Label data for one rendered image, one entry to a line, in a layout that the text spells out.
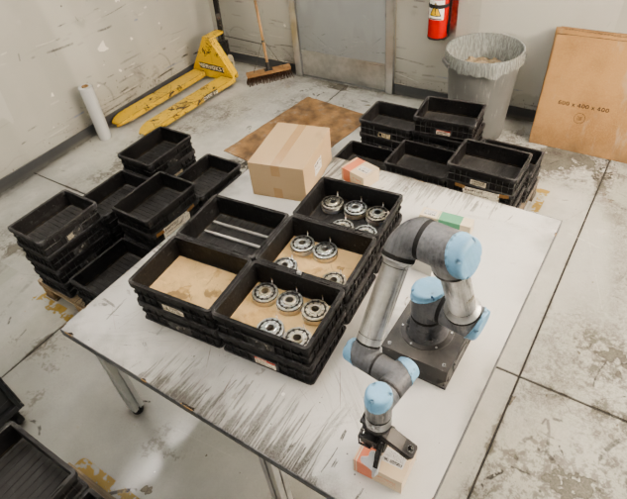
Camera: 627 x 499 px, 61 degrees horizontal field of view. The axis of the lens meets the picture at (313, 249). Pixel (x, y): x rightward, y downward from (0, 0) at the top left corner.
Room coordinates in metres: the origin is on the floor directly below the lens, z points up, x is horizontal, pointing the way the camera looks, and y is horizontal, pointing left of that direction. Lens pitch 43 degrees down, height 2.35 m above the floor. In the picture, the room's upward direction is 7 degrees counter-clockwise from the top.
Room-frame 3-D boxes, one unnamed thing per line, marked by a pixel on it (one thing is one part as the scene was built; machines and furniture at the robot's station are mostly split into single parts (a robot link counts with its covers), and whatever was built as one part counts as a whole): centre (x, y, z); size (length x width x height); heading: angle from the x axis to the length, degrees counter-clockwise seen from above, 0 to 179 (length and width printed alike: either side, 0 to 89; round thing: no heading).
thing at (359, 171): (2.28, -0.29, 0.74); 0.16 x 0.12 x 0.07; 38
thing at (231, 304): (1.28, 0.15, 0.87); 0.40 x 0.30 x 0.11; 58
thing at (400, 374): (0.84, -0.19, 1.05); 0.11 x 0.11 x 0.08; 44
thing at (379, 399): (0.76, -0.13, 1.05); 0.09 x 0.08 x 0.11; 134
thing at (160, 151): (3.07, 0.94, 0.37); 0.40 x 0.30 x 0.45; 143
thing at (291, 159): (2.38, 0.06, 0.80); 0.40 x 0.30 x 0.20; 155
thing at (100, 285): (2.19, 1.11, 0.26); 0.40 x 0.30 x 0.23; 142
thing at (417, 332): (1.17, -0.37, 0.85); 0.15 x 0.15 x 0.10
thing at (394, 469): (0.75, -0.14, 0.74); 0.16 x 0.12 x 0.07; 56
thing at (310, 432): (1.63, -0.03, 0.35); 1.60 x 1.60 x 0.70; 52
